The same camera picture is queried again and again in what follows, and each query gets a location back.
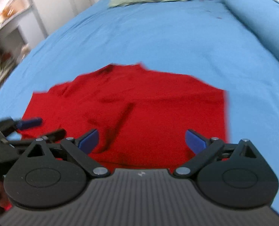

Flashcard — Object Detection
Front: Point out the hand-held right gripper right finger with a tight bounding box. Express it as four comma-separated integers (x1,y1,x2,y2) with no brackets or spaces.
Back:
173,129,262,177

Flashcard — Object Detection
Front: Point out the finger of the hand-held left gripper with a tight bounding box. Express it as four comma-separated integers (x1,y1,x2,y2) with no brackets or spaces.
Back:
3,117,43,132
5,128,67,146

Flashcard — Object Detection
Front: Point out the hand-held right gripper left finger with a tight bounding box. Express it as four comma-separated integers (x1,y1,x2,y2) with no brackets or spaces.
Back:
22,129,111,177

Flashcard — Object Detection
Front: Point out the red shirt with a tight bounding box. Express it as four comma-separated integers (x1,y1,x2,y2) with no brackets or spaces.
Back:
22,62,230,170

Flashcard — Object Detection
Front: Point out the white shelf unit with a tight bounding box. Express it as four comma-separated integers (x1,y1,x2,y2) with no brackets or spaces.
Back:
0,0,48,92

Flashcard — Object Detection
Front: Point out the blue bed sheet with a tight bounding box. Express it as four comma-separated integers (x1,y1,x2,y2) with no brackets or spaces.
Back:
0,0,279,219

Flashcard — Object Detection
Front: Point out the blue rolled duvet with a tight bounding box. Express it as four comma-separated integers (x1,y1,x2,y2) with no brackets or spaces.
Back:
216,0,279,76

